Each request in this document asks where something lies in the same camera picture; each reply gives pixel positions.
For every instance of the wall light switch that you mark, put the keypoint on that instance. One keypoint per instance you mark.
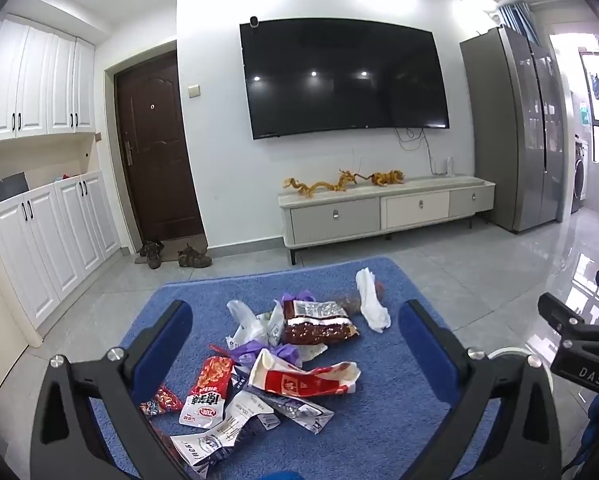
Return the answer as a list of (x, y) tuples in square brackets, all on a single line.
[(193, 91)]

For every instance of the white tissue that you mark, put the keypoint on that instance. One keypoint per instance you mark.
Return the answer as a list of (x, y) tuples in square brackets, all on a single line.
[(372, 305)]

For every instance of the white printed plastic bag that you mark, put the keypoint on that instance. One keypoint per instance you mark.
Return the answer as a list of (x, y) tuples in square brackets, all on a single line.
[(244, 317)]

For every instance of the white and blue snack packet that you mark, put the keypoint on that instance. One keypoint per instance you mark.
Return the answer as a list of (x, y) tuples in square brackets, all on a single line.
[(204, 447)]

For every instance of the white cabinet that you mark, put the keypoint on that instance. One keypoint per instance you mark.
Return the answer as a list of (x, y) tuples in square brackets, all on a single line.
[(34, 75), (54, 245)]

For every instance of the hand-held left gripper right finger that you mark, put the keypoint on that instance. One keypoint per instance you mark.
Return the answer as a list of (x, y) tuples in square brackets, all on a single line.
[(417, 335)]

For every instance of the short golden dragon figure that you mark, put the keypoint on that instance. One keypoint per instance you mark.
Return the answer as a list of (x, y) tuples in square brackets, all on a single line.
[(387, 177)]

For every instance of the silver dark packet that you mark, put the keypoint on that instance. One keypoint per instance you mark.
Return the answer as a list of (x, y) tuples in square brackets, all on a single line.
[(299, 412)]

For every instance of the white upper cabinet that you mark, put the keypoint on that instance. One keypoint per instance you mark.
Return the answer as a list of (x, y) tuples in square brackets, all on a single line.
[(34, 75)]

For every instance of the white lower cabinet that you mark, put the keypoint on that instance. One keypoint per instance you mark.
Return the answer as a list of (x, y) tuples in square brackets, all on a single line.
[(54, 245)]

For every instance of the white router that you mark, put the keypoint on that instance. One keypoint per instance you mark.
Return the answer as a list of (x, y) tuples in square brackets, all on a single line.
[(449, 166)]

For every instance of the grey refrigerator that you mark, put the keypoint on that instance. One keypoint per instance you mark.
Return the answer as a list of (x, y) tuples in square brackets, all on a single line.
[(514, 130)]

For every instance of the pair of brown shoes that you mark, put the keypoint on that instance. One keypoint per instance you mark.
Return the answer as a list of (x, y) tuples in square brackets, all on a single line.
[(172, 245)]

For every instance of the washing machine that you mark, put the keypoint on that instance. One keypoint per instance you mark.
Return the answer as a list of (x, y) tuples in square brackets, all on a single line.
[(579, 175)]

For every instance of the white printed sachet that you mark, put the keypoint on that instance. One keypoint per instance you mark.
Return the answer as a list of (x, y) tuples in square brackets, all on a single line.
[(249, 412)]

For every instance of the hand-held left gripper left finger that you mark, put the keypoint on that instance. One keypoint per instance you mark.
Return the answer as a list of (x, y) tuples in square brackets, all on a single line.
[(172, 335)]

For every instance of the clear wrapper with red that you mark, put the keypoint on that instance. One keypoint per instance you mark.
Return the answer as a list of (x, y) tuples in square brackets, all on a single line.
[(352, 304)]

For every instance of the brown shoe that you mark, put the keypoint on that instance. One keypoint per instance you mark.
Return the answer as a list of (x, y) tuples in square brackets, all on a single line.
[(152, 254), (194, 256)]

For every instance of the grey television stand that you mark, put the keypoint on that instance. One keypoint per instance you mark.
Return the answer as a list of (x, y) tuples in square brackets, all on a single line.
[(334, 212)]

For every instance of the small red candy wrapper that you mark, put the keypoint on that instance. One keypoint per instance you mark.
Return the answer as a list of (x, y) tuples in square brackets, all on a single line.
[(162, 402)]

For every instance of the black bag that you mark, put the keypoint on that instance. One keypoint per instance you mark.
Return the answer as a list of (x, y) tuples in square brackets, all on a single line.
[(6, 189)]

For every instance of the brown snack packet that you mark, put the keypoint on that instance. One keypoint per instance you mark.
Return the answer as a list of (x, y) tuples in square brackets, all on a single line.
[(319, 332)]

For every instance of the black wall television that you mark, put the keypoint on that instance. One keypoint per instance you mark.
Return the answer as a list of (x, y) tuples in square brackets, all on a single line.
[(344, 75)]

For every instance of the blue fluffy rug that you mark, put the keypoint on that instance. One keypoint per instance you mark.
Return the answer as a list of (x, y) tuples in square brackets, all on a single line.
[(379, 400)]

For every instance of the dark brown door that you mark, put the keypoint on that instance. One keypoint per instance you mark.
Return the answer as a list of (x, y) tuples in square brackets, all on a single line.
[(157, 145)]

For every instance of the purple wrapper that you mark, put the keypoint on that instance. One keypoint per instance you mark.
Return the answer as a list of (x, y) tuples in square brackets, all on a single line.
[(302, 294), (284, 352)]

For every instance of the red snack packet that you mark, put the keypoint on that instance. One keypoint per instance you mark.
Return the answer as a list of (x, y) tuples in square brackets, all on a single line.
[(207, 385)]

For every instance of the blue curtain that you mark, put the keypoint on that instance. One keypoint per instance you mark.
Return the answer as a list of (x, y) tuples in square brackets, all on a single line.
[(518, 20)]

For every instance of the long golden dragon figure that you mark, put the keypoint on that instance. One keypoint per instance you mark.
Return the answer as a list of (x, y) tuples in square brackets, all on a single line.
[(324, 186)]

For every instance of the red and white wrapper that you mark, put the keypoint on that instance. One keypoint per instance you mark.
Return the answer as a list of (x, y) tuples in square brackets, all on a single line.
[(289, 385)]

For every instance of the white gold patterned packet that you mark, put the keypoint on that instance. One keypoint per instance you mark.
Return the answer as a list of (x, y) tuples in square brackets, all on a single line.
[(274, 322)]

